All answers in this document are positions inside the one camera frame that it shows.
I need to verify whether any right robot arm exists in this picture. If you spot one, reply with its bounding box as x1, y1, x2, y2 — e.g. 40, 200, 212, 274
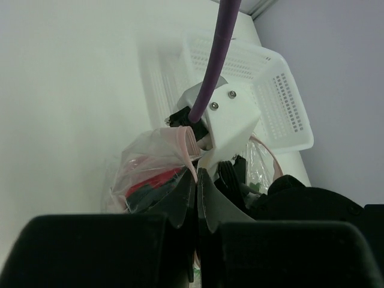
196, 157, 383, 229

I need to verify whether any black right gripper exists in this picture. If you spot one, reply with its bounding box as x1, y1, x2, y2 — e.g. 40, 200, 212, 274
127, 158, 271, 214

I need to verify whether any aluminium frame post right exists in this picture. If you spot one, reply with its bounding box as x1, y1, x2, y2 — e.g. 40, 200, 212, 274
239, 0, 277, 20

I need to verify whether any white perforated plastic basket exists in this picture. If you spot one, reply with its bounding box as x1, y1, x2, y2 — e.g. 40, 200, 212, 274
137, 30, 314, 154

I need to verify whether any red fake food piece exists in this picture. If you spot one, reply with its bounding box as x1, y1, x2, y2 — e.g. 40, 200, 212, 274
125, 168, 182, 198

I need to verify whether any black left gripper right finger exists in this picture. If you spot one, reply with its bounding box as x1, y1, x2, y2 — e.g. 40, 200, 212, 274
196, 167, 384, 288

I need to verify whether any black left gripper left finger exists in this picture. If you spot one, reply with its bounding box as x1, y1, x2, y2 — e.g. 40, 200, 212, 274
1, 171, 196, 287

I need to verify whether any clear zip top bag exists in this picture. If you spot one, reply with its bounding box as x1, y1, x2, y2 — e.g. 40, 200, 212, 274
101, 128, 283, 214

